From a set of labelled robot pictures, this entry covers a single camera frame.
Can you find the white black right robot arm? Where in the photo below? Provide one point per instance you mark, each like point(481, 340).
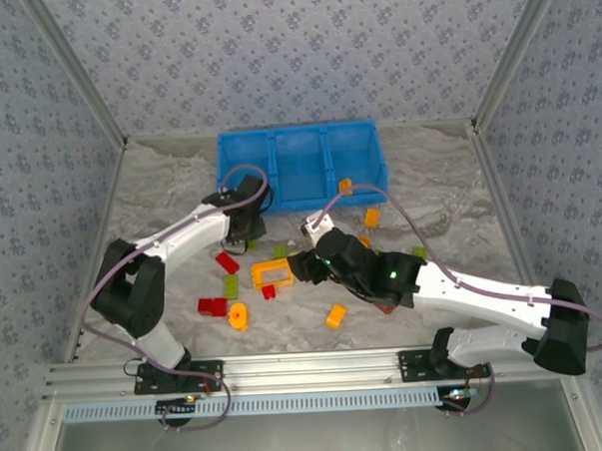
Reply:
point(474, 293)

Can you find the aluminium frame rail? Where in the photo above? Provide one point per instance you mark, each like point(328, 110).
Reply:
point(505, 211)
point(95, 254)

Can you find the orange lego brick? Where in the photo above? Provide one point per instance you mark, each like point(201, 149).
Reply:
point(364, 240)
point(336, 316)
point(345, 186)
point(371, 217)

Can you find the blue plastic bin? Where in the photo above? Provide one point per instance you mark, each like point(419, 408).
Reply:
point(358, 153)
point(300, 160)
point(243, 158)

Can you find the orange rounded flame sign piece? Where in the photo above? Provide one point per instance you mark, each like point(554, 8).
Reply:
point(238, 315)

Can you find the steel sheet panel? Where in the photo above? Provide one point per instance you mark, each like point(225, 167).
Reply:
point(310, 440)

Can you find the small red lego brick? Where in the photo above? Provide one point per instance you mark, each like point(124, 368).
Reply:
point(268, 292)

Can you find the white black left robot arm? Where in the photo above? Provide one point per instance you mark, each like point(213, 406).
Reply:
point(191, 235)

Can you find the wide aluminium base rail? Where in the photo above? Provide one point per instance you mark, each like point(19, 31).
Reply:
point(307, 367)

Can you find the orange lego window frame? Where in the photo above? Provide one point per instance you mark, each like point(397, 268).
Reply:
point(256, 277)

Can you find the long green lego brick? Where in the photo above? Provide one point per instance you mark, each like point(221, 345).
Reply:
point(231, 287)

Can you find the long red lego brick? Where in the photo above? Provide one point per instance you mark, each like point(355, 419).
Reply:
point(227, 262)

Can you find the small circuit board with LED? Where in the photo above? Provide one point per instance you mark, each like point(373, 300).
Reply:
point(458, 396)
point(179, 405)

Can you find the small green lego brick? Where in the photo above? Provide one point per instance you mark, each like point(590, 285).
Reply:
point(252, 245)

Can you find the aluminium frame post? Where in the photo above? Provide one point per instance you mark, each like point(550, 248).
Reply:
point(518, 51)
point(74, 70)

